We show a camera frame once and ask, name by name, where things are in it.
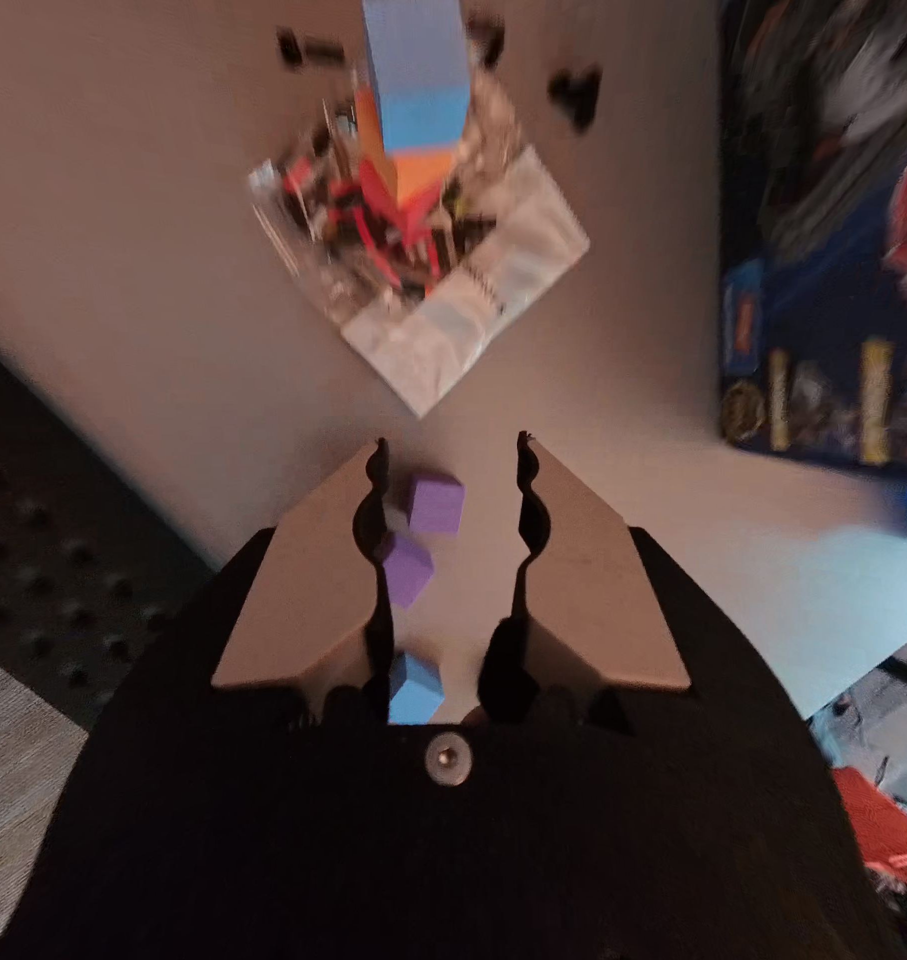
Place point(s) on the red foam cube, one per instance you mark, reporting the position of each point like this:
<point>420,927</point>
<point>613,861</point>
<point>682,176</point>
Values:
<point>408,217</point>

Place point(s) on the blue robot kit box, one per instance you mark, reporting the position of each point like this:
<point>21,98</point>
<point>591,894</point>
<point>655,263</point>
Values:
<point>798,225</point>

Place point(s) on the black perforated pad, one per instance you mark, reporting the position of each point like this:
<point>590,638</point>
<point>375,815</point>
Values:
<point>48,562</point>

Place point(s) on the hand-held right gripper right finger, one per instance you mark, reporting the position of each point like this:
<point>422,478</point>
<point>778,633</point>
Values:
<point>596,600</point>

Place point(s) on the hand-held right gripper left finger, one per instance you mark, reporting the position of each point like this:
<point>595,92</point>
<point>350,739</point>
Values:
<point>303,600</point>

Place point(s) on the small black pin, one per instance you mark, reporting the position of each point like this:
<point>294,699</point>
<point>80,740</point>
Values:
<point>487,37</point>

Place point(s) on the purple foam cube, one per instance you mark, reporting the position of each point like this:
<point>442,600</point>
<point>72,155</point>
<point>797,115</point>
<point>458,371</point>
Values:
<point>436,504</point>
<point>407,570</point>

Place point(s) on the clear plastic parts bag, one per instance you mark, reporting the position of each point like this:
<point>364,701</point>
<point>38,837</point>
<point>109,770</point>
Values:
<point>498,285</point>

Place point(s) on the orange foam cube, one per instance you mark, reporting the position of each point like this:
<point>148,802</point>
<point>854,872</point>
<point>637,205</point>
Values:
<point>423,176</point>

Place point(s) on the blue foam cube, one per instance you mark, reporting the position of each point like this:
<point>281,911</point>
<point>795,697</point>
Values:
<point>416,75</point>
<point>416,690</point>

